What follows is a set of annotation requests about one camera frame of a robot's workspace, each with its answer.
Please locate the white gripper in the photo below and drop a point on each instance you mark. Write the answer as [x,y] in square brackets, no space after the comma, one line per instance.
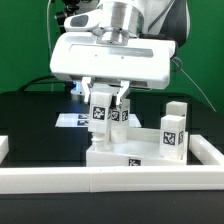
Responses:
[144,61]

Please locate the white square table top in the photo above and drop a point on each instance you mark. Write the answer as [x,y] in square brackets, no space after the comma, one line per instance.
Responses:
[140,149]

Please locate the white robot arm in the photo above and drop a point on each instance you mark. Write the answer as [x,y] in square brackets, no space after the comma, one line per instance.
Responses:
[125,43]

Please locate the white marker sheet with tags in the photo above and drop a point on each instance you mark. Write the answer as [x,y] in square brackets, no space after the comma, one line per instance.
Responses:
[82,120]

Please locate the white U-shaped fence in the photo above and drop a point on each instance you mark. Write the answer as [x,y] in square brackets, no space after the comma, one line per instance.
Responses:
[208,175]

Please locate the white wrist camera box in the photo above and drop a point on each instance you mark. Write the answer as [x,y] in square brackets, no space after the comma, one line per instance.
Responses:
[83,22]

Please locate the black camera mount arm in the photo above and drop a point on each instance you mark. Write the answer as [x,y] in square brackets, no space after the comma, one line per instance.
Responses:
[70,7]

